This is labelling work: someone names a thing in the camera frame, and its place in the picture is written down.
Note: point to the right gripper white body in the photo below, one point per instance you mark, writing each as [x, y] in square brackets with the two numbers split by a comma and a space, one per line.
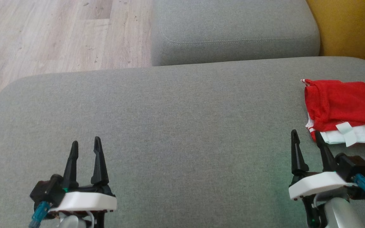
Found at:
[315, 185]

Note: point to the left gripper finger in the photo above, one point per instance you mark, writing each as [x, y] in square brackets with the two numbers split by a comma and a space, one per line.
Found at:
[71, 171]
[100, 167]

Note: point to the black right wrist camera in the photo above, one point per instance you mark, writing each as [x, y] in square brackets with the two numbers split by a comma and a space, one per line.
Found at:
[353, 164]

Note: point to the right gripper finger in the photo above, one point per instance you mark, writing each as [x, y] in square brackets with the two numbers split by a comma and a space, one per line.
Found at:
[328, 161]
[298, 158]

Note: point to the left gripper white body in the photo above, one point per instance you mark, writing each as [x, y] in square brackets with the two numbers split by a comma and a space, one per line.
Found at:
[84, 201]

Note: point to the large grey sofa seat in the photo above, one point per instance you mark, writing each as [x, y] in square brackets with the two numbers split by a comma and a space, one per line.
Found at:
[185, 126]

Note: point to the red Bulls 23 jersey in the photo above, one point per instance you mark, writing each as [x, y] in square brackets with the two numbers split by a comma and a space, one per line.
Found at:
[344, 101]

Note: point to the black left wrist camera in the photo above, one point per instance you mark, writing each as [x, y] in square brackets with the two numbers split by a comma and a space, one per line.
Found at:
[44, 190]

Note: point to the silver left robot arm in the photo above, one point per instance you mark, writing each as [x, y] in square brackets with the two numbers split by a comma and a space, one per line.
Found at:
[71, 222]

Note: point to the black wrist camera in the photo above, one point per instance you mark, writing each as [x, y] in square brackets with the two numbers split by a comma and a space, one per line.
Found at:
[353, 164]
[44, 190]

